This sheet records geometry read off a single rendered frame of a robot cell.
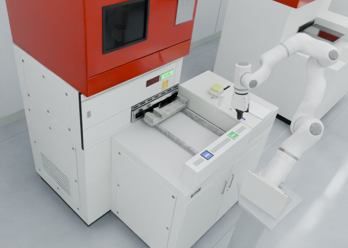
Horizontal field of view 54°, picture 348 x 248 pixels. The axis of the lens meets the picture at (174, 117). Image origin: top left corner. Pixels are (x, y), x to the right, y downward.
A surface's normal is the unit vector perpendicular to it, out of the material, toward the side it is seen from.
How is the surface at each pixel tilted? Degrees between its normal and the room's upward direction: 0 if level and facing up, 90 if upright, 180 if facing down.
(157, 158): 0
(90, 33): 90
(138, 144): 0
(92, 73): 90
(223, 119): 90
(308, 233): 0
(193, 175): 90
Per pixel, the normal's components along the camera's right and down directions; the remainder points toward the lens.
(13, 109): 0.73, 0.48
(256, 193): -0.67, 0.39
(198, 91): 0.12, -0.78
